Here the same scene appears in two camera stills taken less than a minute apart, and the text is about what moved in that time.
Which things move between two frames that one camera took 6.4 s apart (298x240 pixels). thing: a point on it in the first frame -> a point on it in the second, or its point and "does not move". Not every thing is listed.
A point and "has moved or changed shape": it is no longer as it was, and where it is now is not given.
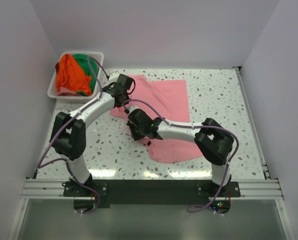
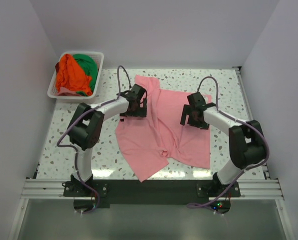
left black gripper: x=128 y=97 -> x=141 y=112
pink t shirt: x=169 y=98 has moved or changed shape
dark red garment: x=57 y=66 does not move
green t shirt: x=90 y=67 does not move
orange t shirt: x=70 y=75 does not move
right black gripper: x=135 y=136 -> x=188 y=111
